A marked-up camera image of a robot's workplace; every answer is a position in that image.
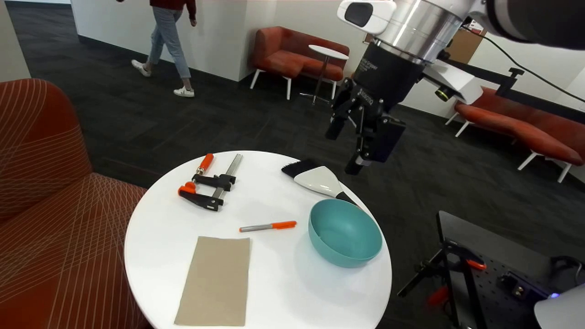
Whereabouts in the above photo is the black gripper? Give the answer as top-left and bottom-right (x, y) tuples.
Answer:
(324, 39), (426, 177)

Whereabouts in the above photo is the grey marker with orange cap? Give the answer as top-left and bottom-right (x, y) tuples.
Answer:
(238, 219), (300, 233)

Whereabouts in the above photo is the teal bowl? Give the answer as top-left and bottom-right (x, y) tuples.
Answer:
(308, 197), (386, 270)

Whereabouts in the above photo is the small white side table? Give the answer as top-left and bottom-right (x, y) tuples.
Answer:
(298, 41), (353, 105)

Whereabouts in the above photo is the red armchair with white legs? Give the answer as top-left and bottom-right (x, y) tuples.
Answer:
(249, 23), (353, 102)

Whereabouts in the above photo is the brown cardboard box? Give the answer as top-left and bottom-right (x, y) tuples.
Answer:
(445, 27), (489, 65)

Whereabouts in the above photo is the orange and black bar clamp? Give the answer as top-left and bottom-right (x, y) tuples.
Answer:
(176, 151), (245, 213)

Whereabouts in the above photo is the red bench with white legs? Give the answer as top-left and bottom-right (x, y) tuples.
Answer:
(445, 85), (585, 184)

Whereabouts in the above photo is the round white table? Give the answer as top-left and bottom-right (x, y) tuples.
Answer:
(123, 147), (395, 329)

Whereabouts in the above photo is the walking person in jeans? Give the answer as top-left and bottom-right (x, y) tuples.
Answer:
(128, 0), (201, 100)

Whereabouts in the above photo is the orange striped sofa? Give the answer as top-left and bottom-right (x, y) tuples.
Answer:
(0, 76), (154, 329)

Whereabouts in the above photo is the white scraper with black handle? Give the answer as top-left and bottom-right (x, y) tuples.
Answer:
(280, 158), (362, 208)

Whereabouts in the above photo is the black camera stand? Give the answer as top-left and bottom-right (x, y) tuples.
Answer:
(437, 54), (527, 100)

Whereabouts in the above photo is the small orange-handled clamp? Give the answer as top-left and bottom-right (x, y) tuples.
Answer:
(446, 242), (490, 275)

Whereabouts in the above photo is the thin black cable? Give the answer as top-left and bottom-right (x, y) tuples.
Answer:
(461, 23), (585, 105)

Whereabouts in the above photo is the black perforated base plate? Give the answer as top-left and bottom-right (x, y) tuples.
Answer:
(437, 208), (585, 329)

